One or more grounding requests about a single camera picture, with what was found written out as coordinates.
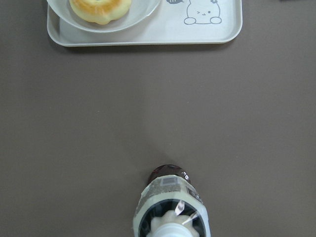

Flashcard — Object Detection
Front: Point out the tea bottle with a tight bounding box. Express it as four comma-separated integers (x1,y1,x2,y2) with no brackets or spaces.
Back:
133,164,211,237

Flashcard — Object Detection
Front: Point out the white round plate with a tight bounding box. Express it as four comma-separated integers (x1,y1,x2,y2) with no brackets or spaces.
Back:
47,0,160,33

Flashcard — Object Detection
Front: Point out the glazed donut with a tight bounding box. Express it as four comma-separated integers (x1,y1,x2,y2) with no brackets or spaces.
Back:
69,0,132,25

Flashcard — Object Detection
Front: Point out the beige rabbit tray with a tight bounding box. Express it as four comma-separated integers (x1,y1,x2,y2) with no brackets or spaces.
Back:
47,0,242,47

